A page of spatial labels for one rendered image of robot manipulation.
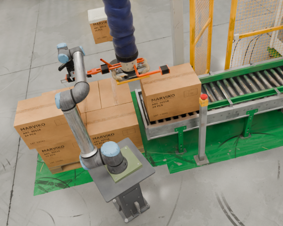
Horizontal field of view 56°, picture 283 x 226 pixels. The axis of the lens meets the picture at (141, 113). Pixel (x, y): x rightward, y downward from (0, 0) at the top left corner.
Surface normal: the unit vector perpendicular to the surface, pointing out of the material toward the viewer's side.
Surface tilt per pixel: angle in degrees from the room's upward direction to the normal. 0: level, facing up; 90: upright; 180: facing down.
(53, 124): 90
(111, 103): 0
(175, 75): 0
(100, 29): 90
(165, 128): 90
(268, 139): 0
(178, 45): 90
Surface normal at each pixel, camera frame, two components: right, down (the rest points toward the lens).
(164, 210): -0.13, -0.70
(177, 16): 0.18, 0.68
